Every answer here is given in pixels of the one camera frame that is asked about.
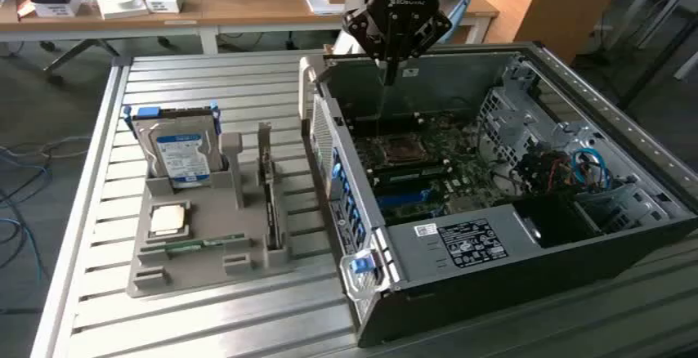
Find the green graphics card with fan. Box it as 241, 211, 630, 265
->
255, 122, 290, 253

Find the white paper stack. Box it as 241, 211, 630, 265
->
302, 0, 346, 16

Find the long wooden desk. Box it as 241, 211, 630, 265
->
0, 0, 501, 55

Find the perforated metal drive cage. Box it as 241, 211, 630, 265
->
477, 86, 552, 163

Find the green motherboard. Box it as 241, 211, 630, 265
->
349, 112, 525, 226

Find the small white carton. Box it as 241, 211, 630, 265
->
146, 0, 186, 14

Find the expansion slot with blue latch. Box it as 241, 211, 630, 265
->
378, 191, 433, 208

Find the white box with tape roll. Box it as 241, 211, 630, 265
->
97, 0, 150, 20

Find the hard disk in blue carrier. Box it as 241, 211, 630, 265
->
123, 102, 225, 190

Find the black chair base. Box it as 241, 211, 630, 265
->
42, 38, 123, 86

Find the grey plastic parts rack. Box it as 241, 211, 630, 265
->
126, 131, 299, 298

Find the grey power supply unit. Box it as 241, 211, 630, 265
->
374, 204, 542, 289

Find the open black white box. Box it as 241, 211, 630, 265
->
26, 0, 83, 19

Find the square CPU chip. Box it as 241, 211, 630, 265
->
147, 204, 190, 236

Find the green loose RAM stick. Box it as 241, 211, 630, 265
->
141, 233, 247, 255

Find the black open PC case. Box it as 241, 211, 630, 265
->
298, 40, 698, 349

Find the coloured wire bundle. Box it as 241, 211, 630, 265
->
517, 151, 582, 195

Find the blue data wire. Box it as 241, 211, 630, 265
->
570, 147, 616, 194

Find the grey floor cable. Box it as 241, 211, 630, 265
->
0, 135, 93, 161

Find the blue floor cable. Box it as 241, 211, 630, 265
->
0, 145, 54, 314

